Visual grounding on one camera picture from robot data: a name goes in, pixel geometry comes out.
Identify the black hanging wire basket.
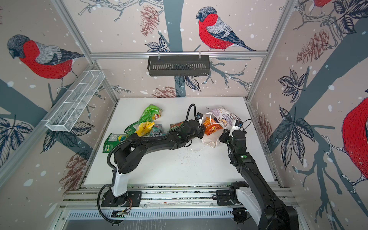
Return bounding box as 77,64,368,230
147,55,210,77

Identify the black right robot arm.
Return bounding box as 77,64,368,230
219,129,299,230

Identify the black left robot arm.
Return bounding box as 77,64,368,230
102,120,205,207

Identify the aluminium mounting rail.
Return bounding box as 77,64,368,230
59,183,300,210

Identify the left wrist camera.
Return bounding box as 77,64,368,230
195,112,204,125

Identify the white patterned paper bag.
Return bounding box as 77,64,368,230
190,106,241,153

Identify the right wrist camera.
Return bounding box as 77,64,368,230
230,120,243,136

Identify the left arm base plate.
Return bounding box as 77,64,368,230
101,190,142,208

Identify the white mesh wall shelf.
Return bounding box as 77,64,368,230
46,70,105,132

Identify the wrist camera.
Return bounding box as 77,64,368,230
195,112,204,125
230,120,243,136

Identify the yellow corn chips packet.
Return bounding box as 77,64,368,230
135,121,155,137

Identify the green Fox's candy bag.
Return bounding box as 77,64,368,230
103,133,127,153

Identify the green orange snack packet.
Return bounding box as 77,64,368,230
124,122,140,136

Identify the aluminium frame crossbar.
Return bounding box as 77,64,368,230
90,51,268,60

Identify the black corrugated cable conduit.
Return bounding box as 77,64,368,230
96,103,196,225

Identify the orange chips packet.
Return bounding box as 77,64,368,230
203,117,223,136

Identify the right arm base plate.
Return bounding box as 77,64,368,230
211,187,259,207

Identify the teal Fox's candy bag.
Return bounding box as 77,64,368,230
149,124,164,137

